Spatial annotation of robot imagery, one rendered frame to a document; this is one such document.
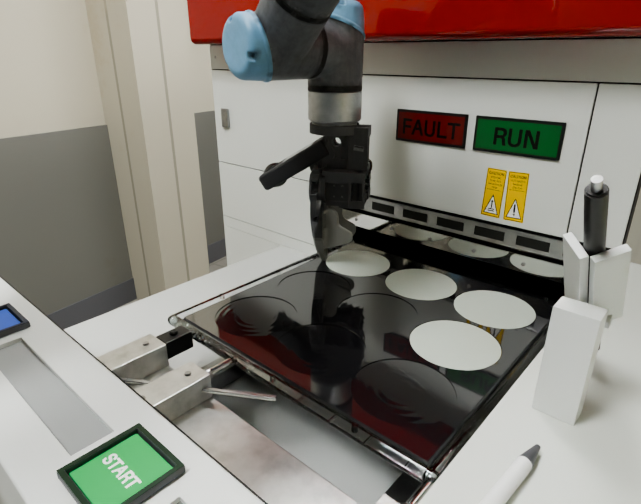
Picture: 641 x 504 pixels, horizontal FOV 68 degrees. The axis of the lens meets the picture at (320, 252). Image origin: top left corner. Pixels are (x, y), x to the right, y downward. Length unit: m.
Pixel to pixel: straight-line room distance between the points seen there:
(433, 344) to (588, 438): 0.23
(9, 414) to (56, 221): 1.99
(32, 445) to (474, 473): 0.29
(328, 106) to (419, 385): 0.37
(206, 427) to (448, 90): 0.55
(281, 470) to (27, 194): 1.99
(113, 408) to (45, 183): 1.98
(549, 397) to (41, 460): 0.35
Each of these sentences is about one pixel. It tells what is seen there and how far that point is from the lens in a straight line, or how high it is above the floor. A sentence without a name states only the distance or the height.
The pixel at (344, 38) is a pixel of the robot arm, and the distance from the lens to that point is 0.66.
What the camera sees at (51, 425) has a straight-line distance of 0.41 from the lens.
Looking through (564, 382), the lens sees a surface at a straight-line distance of 0.38.
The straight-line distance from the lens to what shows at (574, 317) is 0.35.
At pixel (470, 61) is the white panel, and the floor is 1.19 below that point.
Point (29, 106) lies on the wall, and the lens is 2.31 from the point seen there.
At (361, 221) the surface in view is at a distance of 0.85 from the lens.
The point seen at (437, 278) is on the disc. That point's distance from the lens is 0.72.
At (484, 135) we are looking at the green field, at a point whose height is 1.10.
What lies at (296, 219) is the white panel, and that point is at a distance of 0.98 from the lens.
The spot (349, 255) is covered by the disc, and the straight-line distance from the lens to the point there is 0.78.
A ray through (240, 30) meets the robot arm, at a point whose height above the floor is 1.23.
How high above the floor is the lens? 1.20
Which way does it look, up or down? 23 degrees down
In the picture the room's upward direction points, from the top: straight up
